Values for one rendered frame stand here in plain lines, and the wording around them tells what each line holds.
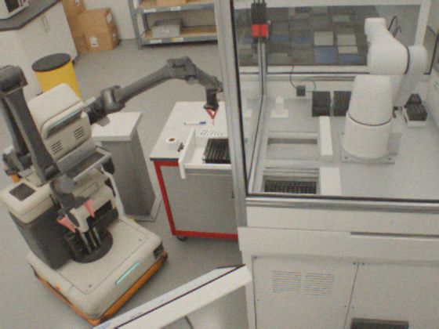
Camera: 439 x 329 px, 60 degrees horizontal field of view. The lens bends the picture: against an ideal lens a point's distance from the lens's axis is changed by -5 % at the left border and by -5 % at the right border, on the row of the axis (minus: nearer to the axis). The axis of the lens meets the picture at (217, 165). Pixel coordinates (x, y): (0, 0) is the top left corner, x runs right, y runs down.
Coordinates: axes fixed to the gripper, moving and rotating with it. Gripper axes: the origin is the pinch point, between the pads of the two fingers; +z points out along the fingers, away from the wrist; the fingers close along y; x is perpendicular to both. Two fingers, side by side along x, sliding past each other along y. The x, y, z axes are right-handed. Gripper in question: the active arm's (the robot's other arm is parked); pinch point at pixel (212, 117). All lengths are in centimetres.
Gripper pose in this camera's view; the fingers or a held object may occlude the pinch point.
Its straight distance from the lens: 221.1
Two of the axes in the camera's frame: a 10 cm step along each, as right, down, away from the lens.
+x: -9.4, -1.5, 3.1
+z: 0.7, 8.0, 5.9
